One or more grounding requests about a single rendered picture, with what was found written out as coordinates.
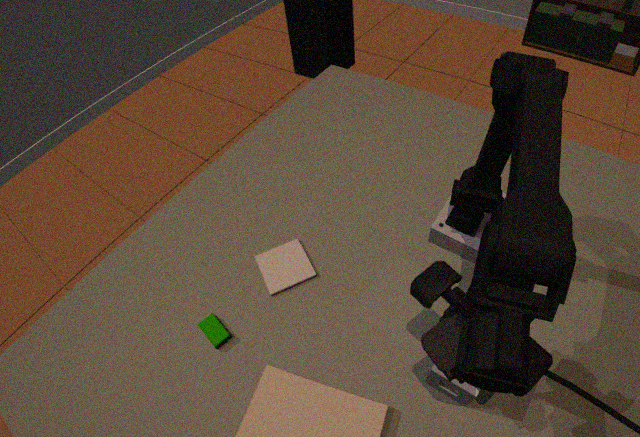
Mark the green rectangular block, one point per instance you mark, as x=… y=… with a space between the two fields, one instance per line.
x=214 y=331

